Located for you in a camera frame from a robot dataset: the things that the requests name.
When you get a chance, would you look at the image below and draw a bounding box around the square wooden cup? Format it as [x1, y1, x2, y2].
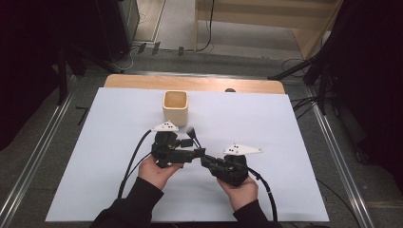
[162, 90, 190, 128]

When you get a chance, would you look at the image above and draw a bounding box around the person's right hand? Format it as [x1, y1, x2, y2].
[217, 176, 259, 213]

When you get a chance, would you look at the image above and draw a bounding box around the bundle of black floor cables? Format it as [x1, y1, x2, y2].
[289, 95, 319, 121]

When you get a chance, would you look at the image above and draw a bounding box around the aluminium floor rail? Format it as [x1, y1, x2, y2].
[0, 75, 78, 228]
[305, 88, 376, 228]

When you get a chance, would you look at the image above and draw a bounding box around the black cabinet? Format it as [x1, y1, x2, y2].
[94, 0, 141, 63]

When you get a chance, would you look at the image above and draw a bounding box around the white table cover sheet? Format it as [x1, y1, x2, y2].
[46, 87, 330, 222]

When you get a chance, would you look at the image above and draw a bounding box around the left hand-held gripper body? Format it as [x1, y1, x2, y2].
[151, 120, 199, 169]

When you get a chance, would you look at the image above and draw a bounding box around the light wooden shelf unit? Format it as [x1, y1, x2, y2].
[194, 0, 344, 60]

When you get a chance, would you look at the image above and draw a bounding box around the white floor cable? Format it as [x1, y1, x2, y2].
[110, 46, 141, 72]

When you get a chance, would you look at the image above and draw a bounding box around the black makeup brush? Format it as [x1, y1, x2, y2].
[185, 125, 204, 150]

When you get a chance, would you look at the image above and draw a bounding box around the black tripod stand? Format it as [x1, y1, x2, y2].
[267, 56, 332, 116]

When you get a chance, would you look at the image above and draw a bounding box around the dark curtain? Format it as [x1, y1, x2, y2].
[0, 0, 98, 151]
[329, 0, 403, 186]

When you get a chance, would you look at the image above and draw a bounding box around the thin black floor cable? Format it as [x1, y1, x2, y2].
[316, 178, 360, 228]

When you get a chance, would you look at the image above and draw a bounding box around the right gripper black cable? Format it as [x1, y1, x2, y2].
[247, 166, 279, 222]

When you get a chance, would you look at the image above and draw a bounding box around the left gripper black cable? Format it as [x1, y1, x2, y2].
[117, 128, 154, 200]

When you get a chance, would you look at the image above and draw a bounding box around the hanging black cable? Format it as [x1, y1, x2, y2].
[195, 0, 216, 53]

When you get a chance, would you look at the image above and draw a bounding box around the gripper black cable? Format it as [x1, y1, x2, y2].
[247, 166, 279, 222]
[117, 128, 154, 200]

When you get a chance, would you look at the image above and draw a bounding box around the person's left hand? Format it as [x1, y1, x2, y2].
[138, 156, 184, 191]

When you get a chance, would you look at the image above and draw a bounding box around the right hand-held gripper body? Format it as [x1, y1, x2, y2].
[210, 143, 263, 187]

